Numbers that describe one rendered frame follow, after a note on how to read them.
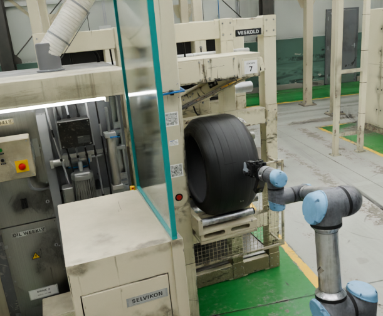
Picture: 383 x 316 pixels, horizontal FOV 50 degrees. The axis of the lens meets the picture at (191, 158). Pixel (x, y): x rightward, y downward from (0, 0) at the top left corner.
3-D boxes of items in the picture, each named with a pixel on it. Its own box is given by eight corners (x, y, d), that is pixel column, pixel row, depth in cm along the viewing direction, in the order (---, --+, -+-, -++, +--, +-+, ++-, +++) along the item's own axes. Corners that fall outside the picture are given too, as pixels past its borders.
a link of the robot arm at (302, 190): (375, 181, 151) (304, 178, 199) (350, 186, 148) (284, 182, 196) (380, 212, 152) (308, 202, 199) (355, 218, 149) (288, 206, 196)
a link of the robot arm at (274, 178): (274, 191, 183) (272, 172, 181) (262, 185, 193) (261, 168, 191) (289, 187, 185) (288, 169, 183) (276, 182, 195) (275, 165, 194)
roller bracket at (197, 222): (199, 236, 230) (197, 221, 227) (177, 209, 265) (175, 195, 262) (204, 235, 231) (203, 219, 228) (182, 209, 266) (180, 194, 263)
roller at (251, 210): (197, 223, 237) (200, 229, 234) (197, 217, 234) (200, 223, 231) (251, 210, 248) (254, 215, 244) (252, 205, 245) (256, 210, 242)
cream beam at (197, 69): (168, 88, 239) (166, 62, 235) (157, 84, 262) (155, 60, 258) (261, 76, 258) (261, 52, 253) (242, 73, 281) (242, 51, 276)
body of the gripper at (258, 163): (258, 158, 209) (270, 161, 197) (259, 174, 210) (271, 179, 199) (244, 160, 206) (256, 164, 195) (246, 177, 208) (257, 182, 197)
